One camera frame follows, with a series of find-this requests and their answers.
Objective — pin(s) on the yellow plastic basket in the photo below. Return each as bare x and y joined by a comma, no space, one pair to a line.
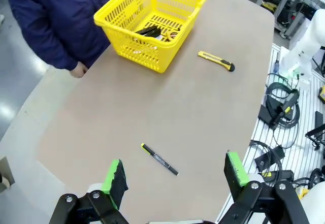
142,52

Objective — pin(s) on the person in navy jacket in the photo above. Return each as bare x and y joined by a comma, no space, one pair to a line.
50,10

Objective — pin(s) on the black pen with yellow tip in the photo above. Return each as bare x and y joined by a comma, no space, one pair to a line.
160,159

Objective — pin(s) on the white marker with black cap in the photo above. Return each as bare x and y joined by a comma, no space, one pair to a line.
160,38

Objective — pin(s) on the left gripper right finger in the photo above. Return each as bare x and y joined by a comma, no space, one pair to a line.
234,175

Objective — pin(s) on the person's right hand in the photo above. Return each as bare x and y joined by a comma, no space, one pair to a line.
78,70

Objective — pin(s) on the black tripod stand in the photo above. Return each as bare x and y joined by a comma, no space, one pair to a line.
316,132

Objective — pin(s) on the yellow utility knife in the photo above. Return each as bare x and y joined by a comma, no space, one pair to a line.
215,60

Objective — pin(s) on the black stapler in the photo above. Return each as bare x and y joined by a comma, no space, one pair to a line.
149,31

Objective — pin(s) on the person's right forearm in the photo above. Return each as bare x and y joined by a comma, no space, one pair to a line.
58,56

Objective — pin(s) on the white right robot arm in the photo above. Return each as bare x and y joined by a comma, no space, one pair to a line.
307,43

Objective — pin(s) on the black handheld enabling device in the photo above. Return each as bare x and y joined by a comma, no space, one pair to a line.
287,104

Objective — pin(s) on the black flat box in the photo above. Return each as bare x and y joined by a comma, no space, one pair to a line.
269,156

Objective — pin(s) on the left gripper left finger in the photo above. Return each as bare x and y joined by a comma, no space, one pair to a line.
115,183

